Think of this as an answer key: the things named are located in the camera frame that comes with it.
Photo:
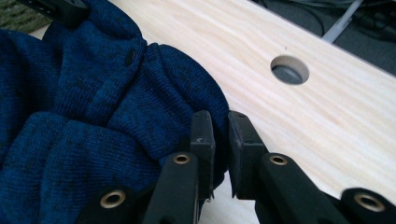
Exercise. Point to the white metal table frame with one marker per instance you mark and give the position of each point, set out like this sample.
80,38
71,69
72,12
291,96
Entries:
341,23

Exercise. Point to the green woven basket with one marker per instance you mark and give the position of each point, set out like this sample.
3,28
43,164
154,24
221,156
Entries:
18,17

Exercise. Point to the dark blue knit sweater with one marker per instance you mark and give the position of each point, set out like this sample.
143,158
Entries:
93,118

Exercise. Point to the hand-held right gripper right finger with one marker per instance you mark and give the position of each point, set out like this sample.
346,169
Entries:
249,155

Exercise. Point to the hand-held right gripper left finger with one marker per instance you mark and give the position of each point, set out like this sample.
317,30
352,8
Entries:
199,146

